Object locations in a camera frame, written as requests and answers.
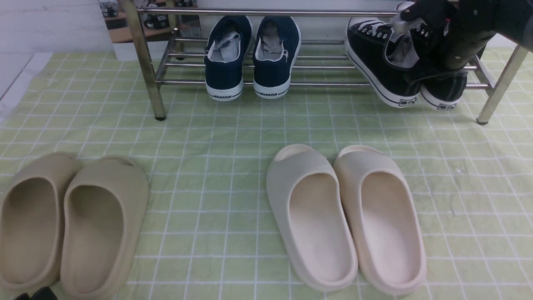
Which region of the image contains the black canvas sneaker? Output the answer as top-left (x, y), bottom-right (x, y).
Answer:
top-left (389, 17), bottom-right (468, 111)
top-left (344, 17), bottom-right (420, 108)

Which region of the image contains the black object at bottom edge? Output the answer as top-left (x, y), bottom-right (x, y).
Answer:
top-left (15, 287), bottom-right (58, 300)

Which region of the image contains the right cream foam slide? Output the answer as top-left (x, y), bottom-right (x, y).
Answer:
top-left (334, 145), bottom-right (427, 296)

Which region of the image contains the navy blue sneaker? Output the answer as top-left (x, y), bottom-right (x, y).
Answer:
top-left (252, 16), bottom-right (301, 99)
top-left (204, 15), bottom-right (254, 101)

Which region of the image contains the right tan foam slide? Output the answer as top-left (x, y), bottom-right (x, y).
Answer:
top-left (60, 155), bottom-right (149, 300)

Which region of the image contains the right navy blue sneaker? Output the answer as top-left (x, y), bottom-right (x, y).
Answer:
top-left (252, 16), bottom-right (301, 99)

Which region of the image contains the left cream foam slide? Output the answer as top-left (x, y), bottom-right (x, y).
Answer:
top-left (265, 144), bottom-right (358, 292)

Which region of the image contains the left tan foam slide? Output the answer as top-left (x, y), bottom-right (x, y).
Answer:
top-left (0, 152), bottom-right (81, 295)

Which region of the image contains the green checkered floor cloth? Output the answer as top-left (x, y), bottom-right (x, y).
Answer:
top-left (0, 53), bottom-right (533, 300)

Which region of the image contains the left navy blue sneaker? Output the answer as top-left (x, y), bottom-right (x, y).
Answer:
top-left (204, 15), bottom-right (254, 101)

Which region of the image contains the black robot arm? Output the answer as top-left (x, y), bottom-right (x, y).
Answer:
top-left (392, 0), bottom-right (533, 71)

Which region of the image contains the tan foam slide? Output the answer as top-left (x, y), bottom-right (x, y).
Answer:
top-left (60, 155), bottom-right (149, 300)
top-left (0, 152), bottom-right (81, 295)

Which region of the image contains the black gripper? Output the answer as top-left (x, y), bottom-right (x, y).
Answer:
top-left (392, 0), bottom-right (498, 71)

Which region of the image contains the cream foam slide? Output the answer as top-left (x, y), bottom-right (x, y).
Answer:
top-left (334, 145), bottom-right (427, 296)
top-left (265, 144), bottom-right (358, 292)

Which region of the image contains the photo poster on wall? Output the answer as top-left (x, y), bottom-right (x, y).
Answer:
top-left (99, 0), bottom-right (202, 44)

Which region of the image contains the metal shoe rack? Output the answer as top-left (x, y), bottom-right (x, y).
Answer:
top-left (124, 0), bottom-right (530, 125)

